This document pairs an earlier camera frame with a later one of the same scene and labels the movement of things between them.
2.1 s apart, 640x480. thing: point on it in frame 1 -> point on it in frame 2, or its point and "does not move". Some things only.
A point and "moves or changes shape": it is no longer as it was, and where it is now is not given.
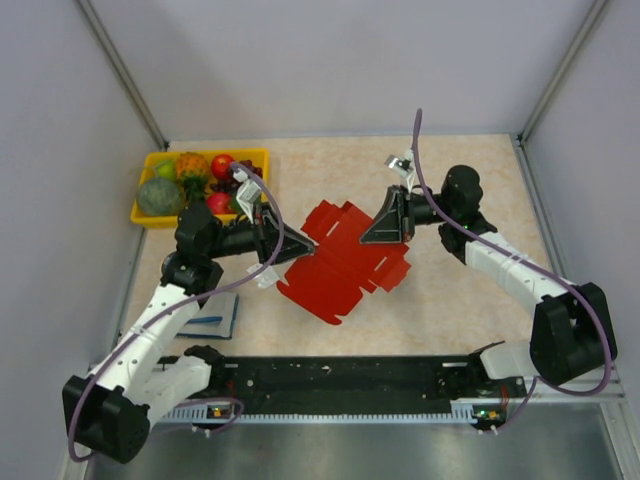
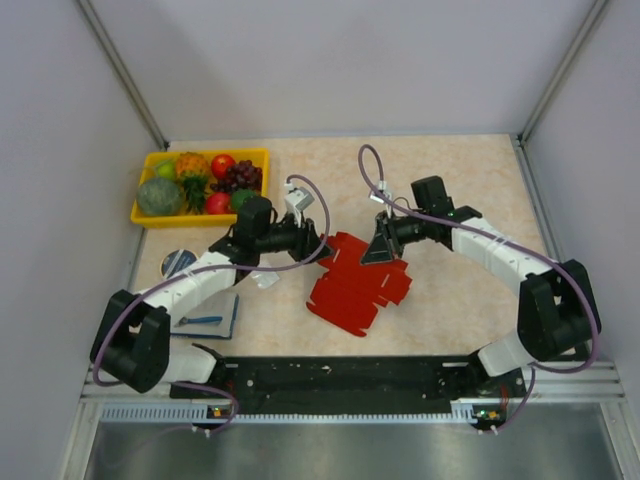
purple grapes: [232, 183] does not move
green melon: [159, 197] does not move
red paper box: [331, 280] moves or changes shape
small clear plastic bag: [266, 277] does not move
